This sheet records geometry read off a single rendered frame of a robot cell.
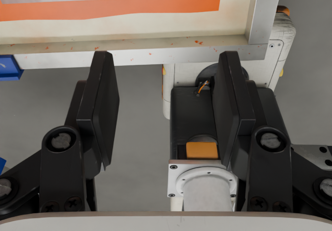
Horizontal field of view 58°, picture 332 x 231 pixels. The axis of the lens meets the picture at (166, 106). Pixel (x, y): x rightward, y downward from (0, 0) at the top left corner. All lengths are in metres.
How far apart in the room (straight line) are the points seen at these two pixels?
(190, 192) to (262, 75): 1.11
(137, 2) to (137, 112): 1.66
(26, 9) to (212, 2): 0.34
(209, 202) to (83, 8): 0.42
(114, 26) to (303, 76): 1.67
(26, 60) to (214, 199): 0.45
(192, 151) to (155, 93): 1.43
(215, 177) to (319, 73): 1.61
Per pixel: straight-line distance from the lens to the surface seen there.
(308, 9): 1.82
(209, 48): 0.58
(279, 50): 1.55
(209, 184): 0.60
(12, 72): 0.67
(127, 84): 1.99
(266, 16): 0.56
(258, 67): 1.59
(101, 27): 0.60
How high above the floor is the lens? 1.45
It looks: 43 degrees down
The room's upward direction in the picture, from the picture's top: 180 degrees clockwise
